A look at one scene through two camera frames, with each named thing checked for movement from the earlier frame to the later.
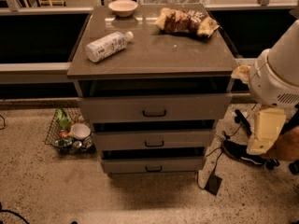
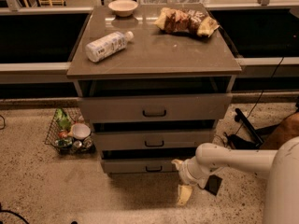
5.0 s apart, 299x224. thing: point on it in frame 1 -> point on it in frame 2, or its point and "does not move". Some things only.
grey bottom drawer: [151, 163] does not move
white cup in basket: [80, 132] does not move
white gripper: [270, 85] -> [188, 173]
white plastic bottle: [106, 46] does not move
